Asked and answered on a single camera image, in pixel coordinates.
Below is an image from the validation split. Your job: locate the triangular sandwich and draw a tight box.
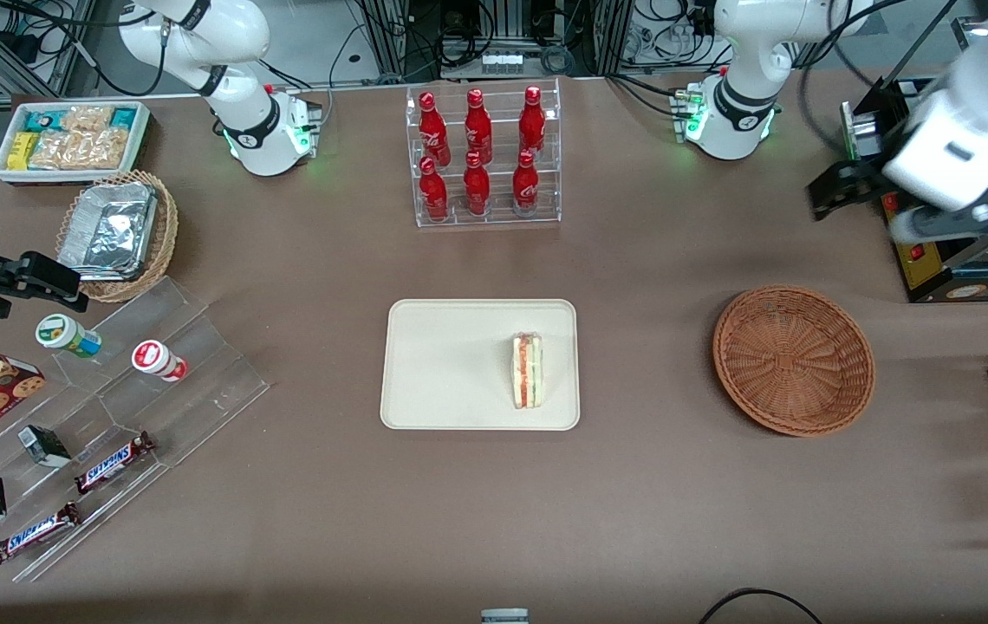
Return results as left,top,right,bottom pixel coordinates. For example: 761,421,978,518
511,332,544,410

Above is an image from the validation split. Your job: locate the small tan wicker basket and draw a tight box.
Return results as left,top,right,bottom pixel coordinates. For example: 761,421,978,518
55,170,179,304

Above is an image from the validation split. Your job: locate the large brown wicker basket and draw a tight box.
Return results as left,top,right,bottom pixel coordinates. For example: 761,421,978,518
712,285,877,438

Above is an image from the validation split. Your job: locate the cream plastic tray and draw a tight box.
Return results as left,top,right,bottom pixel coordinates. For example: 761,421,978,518
380,299,582,432

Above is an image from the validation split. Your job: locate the white cup with green label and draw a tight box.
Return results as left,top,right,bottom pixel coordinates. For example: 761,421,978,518
35,314,103,360

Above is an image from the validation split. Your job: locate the aluminium foil container stack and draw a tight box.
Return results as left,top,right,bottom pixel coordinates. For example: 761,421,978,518
58,182,157,281

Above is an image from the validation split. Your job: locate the white snack bin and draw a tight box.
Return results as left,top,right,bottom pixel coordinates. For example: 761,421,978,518
0,100,153,185

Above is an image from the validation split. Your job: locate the black machine with yellow panel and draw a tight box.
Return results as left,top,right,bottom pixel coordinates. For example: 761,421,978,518
841,76,988,304

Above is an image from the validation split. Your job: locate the clear cracker snack pack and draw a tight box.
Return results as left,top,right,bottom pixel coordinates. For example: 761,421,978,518
61,106,114,133
78,128,133,170
30,130,83,170

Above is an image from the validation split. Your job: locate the white cup with red label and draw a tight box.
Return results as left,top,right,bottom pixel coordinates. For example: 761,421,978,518
131,340,189,383

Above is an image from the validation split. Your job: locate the clear acrylic tiered display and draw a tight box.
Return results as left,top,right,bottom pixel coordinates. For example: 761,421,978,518
0,276,271,583

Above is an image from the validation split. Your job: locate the Snickers chocolate bar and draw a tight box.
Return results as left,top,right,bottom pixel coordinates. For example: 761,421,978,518
0,501,83,566
74,431,155,496

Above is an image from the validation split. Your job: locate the red Coca-Cola bottle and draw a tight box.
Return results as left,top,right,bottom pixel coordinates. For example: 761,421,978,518
419,156,450,223
463,152,492,217
464,88,493,164
418,92,452,166
511,151,541,217
518,85,547,157

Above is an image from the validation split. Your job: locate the clear acrylic bottle rack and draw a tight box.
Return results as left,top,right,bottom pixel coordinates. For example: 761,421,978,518
405,78,562,229

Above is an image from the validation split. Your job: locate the white power strip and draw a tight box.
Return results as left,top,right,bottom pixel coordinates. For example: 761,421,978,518
478,52,530,77

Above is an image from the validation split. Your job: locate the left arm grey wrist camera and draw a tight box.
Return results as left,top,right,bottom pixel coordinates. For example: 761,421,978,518
888,201,988,246

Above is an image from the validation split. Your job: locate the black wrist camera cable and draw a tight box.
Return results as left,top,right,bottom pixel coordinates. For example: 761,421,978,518
797,0,885,166

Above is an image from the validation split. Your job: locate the black floor cable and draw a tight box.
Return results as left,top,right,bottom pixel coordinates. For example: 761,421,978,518
698,588,824,624

